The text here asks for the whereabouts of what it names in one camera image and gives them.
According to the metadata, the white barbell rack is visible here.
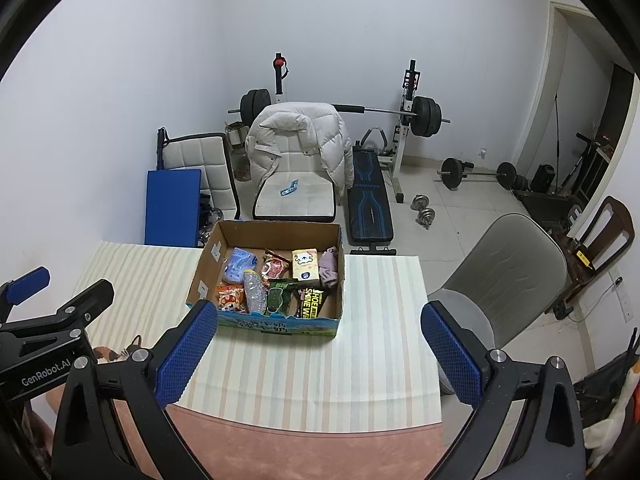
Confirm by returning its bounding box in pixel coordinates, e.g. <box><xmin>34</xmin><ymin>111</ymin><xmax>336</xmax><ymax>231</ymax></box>
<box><xmin>272</xmin><ymin>52</ymin><xmax>421</xmax><ymax>203</ymax></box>

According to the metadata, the red snack packet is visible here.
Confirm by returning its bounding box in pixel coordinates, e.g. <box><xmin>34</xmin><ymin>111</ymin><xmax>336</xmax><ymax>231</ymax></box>
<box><xmin>261</xmin><ymin>250</ymin><xmax>292</xmax><ymax>281</ymax></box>

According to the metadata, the purple knotted cloth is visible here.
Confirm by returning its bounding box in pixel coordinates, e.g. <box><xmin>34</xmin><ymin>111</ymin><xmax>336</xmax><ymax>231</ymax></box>
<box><xmin>318</xmin><ymin>246</ymin><xmax>341</xmax><ymax>289</ymax></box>

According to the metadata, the black shoe wipes pack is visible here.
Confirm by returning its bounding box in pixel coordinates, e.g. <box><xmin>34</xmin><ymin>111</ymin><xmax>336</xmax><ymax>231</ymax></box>
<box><xmin>295</xmin><ymin>287</ymin><xmax>329</xmax><ymax>318</ymax></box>

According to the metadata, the cartoon print snack packet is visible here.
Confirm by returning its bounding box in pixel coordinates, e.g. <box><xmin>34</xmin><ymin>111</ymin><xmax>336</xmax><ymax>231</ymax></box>
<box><xmin>215</xmin><ymin>285</ymin><xmax>247</xmax><ymax>313</ymax></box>

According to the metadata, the white chair with black frame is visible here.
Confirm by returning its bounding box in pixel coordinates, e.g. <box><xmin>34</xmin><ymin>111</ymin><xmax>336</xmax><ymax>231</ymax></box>
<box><xmin>156</xmin><ymin>127</ymin><xmax>241</xmax><ymax>221</ymax></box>

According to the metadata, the clear bubbly plastic pouch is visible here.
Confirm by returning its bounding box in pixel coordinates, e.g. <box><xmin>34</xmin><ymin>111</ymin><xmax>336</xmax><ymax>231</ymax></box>
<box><xmin>243</xmin><ymin>270</ymin><xmax>268</xmax><ymax>315</ymax></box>

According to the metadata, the white puffer jacket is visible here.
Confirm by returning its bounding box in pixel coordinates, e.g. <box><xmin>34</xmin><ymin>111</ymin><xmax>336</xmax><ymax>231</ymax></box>
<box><xmin>245</xmin><ymin>102</ymin><xmax>355</xmax><ymax>198</ymax></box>

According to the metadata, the dark green snack packet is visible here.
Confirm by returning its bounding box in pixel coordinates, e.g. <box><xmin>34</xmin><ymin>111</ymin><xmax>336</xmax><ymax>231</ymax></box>
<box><xmin>265</xmin><ymin>278</ymin><xmax>297</xmax><ymax>317</ymax></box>

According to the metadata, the barbell with black plates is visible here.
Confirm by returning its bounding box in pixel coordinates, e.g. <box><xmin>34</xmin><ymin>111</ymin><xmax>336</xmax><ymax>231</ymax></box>
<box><xmin>227</xmin><ymin>89</ymin><xmax>451</xmax><ymax>138</ymax></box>

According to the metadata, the small black box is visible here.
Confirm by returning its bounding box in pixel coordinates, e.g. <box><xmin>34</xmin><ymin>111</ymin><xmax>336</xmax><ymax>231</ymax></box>
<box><xmin>530</xmin><ymin>164</ymin><xmax>556</xmax><ymax>193</ymax></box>

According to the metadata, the blue folded mat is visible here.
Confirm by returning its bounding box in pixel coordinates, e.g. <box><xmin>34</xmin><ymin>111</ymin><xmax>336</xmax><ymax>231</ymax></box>
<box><xmin>145</xmin><ymin>169</ymin><xmax>202</xmax><ymax>248</ymax></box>

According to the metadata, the white goose plush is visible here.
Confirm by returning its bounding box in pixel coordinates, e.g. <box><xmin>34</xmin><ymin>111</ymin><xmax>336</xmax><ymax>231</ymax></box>
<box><xmin>582</xmin><ymin>360</ymin><xmax>640</xmax><ymax>466</ymax></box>

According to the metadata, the printed cardboard box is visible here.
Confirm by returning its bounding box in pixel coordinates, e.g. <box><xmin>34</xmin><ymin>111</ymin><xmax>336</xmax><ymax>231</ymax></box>
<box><xmin>186</xmin><ymin>219</ymin><xmax>346</xmax><ymax>338</ymax></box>

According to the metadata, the blue tissue pack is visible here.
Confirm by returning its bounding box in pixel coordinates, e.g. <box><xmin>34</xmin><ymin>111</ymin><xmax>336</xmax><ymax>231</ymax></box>
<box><xmin>222</xmin><ymin>247</ymin><xmax>259</xmax><ymax>285</ymax></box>

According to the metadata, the black power cable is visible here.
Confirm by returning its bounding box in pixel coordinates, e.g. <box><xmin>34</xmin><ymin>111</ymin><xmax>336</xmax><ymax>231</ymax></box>
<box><xmin>565</xmin><ymin>276</ymin><xmax>624</xmax><ymax>321</ymax></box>

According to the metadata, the dark metal weights pile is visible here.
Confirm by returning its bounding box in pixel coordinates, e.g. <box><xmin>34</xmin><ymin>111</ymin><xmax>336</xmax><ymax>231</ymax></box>
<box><xmin>199</xmin><ymin>192</ymin><xmax>223</xmax><ymax>248</ymax></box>

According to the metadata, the short barbell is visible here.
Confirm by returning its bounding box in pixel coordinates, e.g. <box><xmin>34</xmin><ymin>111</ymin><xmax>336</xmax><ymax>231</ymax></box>
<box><xmin>436</xmin><ymin>157</ymin><xmax>517</xmax><ymax>192</ymax></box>

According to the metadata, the brown water jug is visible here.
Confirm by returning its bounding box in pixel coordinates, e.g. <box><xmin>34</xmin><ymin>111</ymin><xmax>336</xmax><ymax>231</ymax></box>
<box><xmin>232</xmin><ymin>140</ymin><xmax>252</xmax><ymax>182</ymax></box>

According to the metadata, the black weight bench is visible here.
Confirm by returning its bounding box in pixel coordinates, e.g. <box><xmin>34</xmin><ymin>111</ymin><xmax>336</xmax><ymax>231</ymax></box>
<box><xmin>347</xmin><ymin>127</ymin><xmax>396</xmax><ymax>256</ymax></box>

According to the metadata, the white padded chair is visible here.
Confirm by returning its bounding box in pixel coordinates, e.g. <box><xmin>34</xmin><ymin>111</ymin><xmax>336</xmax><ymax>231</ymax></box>
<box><xmin>252</xmin><ymin>180</ymin><xmax>337</xmax><ymax>223</ymax></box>

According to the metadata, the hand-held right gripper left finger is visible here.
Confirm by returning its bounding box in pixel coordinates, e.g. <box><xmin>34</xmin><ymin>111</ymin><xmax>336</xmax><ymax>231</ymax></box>
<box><xmin>52</xmin><ymin>299</ymin><xmax>219</xmax><ymax>480</ymax></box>

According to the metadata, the grey office chair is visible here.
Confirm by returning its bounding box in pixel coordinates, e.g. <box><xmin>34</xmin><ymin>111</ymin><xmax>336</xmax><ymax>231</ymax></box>
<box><xmin>425</xmin><ymin>212</ymin><xmax>570</xmax><ymax>396</ymax></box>

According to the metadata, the dark wooden chair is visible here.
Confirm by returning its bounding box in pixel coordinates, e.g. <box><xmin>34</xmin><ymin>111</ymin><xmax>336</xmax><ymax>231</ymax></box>
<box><xmin>552</xmin><ymin>196</ymin><xmax>636</xmax><ymax>318</ymax></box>

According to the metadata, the person's left forearm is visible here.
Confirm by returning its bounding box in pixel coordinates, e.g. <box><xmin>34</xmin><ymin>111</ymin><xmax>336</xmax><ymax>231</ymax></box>
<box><xmin>22</xmin><ymin>407</ymin><xmax>56</xmax><ymax>466</ymax></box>

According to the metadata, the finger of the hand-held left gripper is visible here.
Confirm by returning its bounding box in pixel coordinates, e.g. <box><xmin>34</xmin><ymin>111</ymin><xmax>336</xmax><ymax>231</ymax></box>
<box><xmin>15</xmin><ymin>280</ymin><xmax>115</xmax><ymax>358</ymax></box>
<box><xmin>0</xmin><ymin>266</ymin><xmax>51</xmax><ymax>323</ymax></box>

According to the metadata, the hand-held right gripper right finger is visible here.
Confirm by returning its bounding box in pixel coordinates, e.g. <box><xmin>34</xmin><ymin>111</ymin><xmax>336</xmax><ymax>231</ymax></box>
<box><xmin>421</xmin><ymin>301</ymin><xmax>587</xmax><ymax>480</ymax></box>

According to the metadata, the yellow tissue box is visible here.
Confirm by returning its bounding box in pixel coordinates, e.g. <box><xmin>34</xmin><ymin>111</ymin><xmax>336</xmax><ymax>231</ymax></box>
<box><xmin>291</xmin><ymin>248</ymin><xmax>321</xmax><ymax>288</ymax></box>

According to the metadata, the black exercise equipment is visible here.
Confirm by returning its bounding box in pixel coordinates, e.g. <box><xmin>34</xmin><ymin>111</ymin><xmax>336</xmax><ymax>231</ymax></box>
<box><xmin>515</xmin><ymin>132</ymin><xmax>618</xmax><ymax>233</ymax></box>

